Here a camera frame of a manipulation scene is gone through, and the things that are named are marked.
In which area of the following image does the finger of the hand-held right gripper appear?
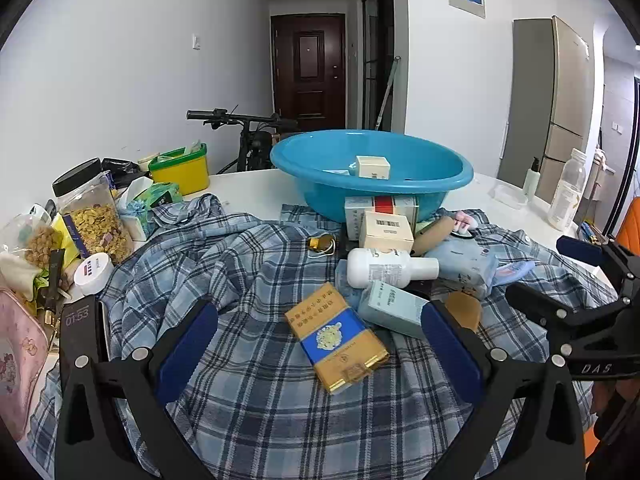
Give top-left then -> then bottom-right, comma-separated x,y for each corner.
504,282 -> 631,346
556,234 -> 636,281

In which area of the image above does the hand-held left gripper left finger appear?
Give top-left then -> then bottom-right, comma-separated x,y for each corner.
55,298 -> 220,480

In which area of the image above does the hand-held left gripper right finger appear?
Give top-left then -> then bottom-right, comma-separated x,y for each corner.
421,300 -> 587,480

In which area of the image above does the gold blue cigarette box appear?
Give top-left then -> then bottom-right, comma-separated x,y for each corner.
284,294 -> 390,394

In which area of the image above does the cream box with barcode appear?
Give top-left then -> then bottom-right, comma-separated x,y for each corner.
362,210 -> 415,254

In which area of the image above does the blue plastic basin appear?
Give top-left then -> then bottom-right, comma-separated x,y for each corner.
270,129 -> 474,224

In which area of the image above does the white desktop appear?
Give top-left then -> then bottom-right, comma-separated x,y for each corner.
0,166 -> 617,461

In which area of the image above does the wooden brush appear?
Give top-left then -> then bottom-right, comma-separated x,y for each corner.
444,292 -> 482,334

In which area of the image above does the orange chair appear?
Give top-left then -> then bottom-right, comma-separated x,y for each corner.
616,199 -> 640,262

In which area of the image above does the clear plastic bottle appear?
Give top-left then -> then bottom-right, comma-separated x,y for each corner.
547,148 -> 587,231

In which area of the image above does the light blue box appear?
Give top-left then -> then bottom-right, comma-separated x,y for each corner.
358,280 -> 432,339

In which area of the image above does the pump bottle black cap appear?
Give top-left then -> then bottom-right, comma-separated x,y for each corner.
522,157 -> 542,201

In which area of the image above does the light blue tissue pack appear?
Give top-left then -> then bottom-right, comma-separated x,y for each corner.
429,240 -> 499,297

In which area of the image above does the blue plaid shirt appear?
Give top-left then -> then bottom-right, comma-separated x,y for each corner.
27,193 -> 618,480

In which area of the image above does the white plastic bottle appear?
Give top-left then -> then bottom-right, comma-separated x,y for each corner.
347,248 -> 440,289

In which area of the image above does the brown cylindrical tube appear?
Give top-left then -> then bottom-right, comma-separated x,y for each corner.
412,217 -> 454,256

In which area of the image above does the pink white small item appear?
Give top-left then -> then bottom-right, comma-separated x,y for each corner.
451,213 -> 479,237

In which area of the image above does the white round jar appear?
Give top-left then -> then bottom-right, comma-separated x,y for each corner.
73,252 -> 114,297

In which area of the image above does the beige refrigerator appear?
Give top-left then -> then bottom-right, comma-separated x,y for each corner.
497,15 -> 597,206

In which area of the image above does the black tube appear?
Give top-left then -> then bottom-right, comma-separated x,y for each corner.
44,249 -> 66,312

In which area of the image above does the red white box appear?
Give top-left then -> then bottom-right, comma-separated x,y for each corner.
373,195 -> 419,223

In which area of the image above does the green tissue pack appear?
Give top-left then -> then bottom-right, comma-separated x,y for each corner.
126,182 -> 184,222

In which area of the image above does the cereal jar black lid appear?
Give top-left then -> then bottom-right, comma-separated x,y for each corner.
52,158 -> 135,265

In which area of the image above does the pale teal box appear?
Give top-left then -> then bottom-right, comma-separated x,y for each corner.
343,196 -> 376,239

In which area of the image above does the pink pouch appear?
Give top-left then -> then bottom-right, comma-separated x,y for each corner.
0,287 -> 51,442

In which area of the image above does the yellow container green rim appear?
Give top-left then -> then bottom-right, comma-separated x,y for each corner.
148,143 -> 210,196

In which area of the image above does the clear snack bag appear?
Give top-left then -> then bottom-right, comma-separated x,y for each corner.
0,209 -> 67,286

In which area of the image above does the black plastic bag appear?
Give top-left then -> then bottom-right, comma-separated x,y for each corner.
101,158 -> 141,181

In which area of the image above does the plain cream box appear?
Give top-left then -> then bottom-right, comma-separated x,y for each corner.
356,155 -> 391,180

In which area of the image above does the black bicycle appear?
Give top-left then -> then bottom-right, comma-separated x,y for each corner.
186,107 -> 299,174

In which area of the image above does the mop pole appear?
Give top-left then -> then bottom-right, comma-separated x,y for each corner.
374,56 -> 401,131

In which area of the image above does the black framed glass door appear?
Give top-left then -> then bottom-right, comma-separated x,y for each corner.
360,0 -> 396,132

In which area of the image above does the dark brown door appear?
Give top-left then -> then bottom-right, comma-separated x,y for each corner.
271,13 -> 347,134

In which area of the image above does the yellow charm with cord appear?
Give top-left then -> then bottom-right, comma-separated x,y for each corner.
308,234 -> 337,260

